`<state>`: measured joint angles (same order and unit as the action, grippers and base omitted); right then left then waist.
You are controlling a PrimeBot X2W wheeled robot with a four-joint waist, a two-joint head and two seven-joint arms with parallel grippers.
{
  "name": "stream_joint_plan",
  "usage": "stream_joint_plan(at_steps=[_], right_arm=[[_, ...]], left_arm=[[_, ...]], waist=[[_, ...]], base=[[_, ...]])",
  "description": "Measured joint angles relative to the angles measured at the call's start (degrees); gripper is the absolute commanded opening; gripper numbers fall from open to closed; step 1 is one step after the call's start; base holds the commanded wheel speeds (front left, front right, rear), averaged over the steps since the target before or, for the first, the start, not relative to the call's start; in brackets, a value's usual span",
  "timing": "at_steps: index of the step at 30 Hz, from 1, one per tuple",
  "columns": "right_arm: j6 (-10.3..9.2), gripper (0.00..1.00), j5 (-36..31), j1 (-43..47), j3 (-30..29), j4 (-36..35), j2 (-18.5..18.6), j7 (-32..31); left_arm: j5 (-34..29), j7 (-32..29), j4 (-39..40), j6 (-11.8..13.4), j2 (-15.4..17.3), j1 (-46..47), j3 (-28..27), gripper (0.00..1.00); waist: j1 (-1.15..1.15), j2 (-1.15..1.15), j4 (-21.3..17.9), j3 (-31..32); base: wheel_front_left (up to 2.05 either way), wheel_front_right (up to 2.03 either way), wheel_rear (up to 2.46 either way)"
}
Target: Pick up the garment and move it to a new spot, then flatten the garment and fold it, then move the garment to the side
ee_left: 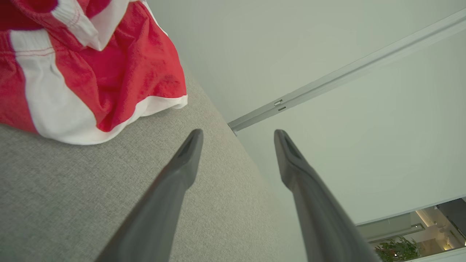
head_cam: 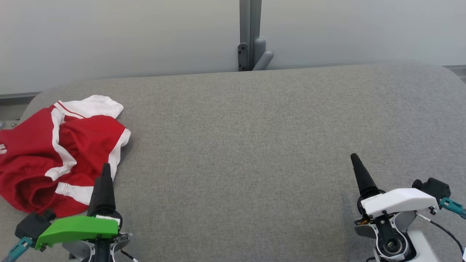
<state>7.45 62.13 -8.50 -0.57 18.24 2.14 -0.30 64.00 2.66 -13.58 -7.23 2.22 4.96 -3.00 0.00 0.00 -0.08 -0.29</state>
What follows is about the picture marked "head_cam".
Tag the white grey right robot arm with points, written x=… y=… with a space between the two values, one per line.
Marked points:
x=391 y=240

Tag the teal right camera connector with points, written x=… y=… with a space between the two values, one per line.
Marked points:
x=453 y=207

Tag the red shorts white side stripe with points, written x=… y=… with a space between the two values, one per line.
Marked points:
x=83 y=142

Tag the teal camera connector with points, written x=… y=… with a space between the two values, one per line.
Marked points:
x=453 y=207
x=18 y=249

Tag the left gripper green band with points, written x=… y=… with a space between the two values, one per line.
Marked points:
x=76 y=229

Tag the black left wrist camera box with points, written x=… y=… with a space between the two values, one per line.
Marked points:
x=32 y=225

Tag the teal left camera connector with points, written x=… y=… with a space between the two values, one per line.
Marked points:
x=18 y=249

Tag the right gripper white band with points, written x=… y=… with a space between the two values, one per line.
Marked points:
x=397 y=202

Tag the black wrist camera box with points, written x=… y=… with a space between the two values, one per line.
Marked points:
x=433 y=189
x=32 y=225

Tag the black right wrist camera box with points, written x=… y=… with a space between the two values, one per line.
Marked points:
x=433 y=189

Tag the grey fabric sofa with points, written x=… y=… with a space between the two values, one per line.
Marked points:
x=236 y=145

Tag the dark hinge plate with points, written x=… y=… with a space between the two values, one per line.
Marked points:
x=243 y=56

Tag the grey wall baseboard rail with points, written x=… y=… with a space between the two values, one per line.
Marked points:
x=457 y=69
x=18 y=96

